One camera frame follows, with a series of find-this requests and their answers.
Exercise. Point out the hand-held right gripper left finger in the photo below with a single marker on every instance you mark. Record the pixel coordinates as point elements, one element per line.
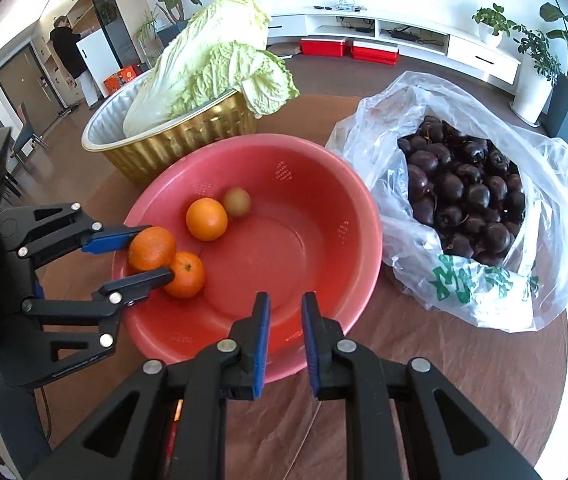
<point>262,345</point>

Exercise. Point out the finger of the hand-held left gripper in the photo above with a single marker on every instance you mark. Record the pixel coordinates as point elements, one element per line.
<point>138,280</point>
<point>108,240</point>

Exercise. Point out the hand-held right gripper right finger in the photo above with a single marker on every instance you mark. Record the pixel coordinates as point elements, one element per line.
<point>309,345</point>

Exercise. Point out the orange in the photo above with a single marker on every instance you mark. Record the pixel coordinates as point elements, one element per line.
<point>187,276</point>
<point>152,249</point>
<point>206,219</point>

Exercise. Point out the red plastic basin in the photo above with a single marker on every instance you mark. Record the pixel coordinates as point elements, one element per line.
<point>289,250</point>

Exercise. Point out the golden metal basin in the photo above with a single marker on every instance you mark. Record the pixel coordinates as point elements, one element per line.
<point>163,152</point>

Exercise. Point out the brown kiwi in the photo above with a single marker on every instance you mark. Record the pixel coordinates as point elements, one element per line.
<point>237,202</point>

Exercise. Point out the orange cardboard box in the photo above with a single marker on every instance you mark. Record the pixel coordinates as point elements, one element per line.
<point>121,80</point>

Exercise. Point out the brown entrance door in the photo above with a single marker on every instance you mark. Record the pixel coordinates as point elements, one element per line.
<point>23,75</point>

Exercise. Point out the white panel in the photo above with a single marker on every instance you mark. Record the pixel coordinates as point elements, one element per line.
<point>96,60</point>

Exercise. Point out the napa cabbage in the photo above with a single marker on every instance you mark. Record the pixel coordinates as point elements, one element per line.
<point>203,60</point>

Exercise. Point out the tall black glass cabinet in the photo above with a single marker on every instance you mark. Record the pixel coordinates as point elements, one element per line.
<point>106,25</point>

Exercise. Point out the pile of dark chestnuts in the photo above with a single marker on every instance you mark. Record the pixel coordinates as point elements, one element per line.
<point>464,195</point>

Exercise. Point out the tall plant in dark pot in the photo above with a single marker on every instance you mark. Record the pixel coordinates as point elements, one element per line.
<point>171,32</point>

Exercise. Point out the clear plastic bag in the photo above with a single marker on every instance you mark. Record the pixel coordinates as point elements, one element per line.
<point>539,270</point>

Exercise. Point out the red box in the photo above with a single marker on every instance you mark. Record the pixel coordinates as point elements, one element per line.
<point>374,52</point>
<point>324,47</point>

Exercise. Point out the black set-top device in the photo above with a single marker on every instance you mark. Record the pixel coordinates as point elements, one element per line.
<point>404,35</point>

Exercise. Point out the white television cabinet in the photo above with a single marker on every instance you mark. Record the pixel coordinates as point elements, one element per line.
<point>479,55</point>

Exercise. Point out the plant in tall white pot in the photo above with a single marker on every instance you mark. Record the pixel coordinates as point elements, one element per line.
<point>531,90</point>

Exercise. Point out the small plant in white pot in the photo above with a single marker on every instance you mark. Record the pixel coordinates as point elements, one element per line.
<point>490,32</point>

